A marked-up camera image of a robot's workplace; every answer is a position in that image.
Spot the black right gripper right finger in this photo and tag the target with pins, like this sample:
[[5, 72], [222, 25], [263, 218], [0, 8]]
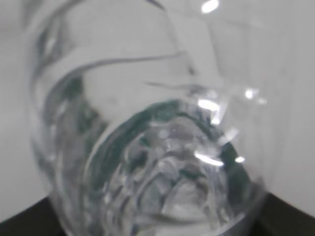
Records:
[[278, 218]]

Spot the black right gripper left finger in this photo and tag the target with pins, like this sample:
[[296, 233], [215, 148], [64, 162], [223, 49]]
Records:
[[37, 220]]

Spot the clear green-label water bottle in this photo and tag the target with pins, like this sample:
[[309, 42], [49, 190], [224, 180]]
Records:
[[158, 117]]

